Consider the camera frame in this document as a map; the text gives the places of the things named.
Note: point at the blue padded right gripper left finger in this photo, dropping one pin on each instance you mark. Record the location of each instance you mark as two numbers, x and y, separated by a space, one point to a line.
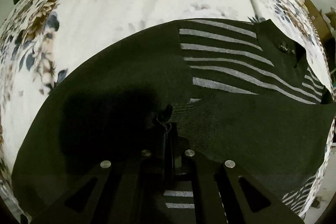
128 192

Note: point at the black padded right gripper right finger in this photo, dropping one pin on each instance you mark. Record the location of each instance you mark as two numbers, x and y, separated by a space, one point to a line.
225 193

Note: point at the black grey striped sweater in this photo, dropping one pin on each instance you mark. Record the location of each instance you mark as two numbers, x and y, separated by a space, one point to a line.
235 90

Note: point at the floral bed quilt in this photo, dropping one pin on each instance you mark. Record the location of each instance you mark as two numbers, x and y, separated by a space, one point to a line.
43 39

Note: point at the brown cardboard box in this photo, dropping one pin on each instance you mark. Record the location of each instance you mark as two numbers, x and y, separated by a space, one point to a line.
318 21

